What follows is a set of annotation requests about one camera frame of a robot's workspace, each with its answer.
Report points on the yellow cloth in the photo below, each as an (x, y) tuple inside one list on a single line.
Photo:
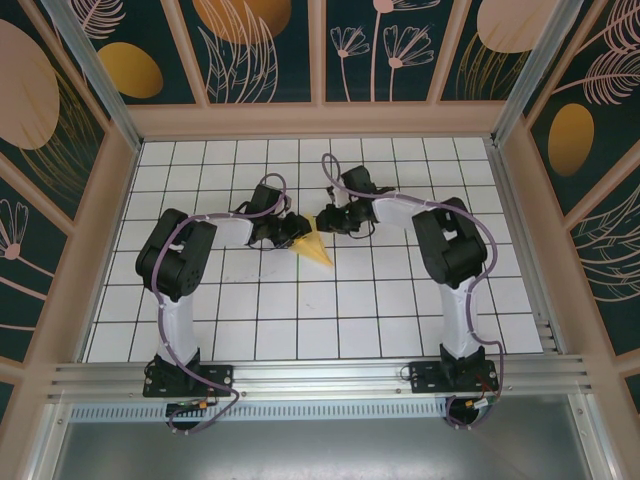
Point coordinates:
[(312, 250)]

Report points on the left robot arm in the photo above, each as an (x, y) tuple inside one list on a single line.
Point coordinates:
[(170, 260)]

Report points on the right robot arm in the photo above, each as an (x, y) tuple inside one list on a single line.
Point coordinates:
[(450, 250)]

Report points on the grey metal sheet panel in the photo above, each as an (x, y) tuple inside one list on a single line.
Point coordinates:
[(320, 450)]

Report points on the small connector board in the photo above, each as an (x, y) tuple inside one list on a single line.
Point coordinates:
[(480, 402), (192, 405)]

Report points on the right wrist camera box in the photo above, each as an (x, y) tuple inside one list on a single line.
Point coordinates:
[(338, 197)]

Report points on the long aluminium mounting rail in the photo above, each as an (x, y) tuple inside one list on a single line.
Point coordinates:
[(320, 380)]

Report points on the aluminium side rail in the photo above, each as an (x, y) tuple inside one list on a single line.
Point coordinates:
[(507, 190)]

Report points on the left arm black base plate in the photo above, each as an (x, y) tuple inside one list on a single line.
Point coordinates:
[(220, 380)]

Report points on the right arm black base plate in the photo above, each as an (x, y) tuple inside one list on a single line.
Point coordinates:
[(425, 380)]

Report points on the aluminium corner post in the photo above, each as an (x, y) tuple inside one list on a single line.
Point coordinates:
[(97, 75), (530, 75)]

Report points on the aluminium frame bar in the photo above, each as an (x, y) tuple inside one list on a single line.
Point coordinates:
[(595, 440), (47, 450)]

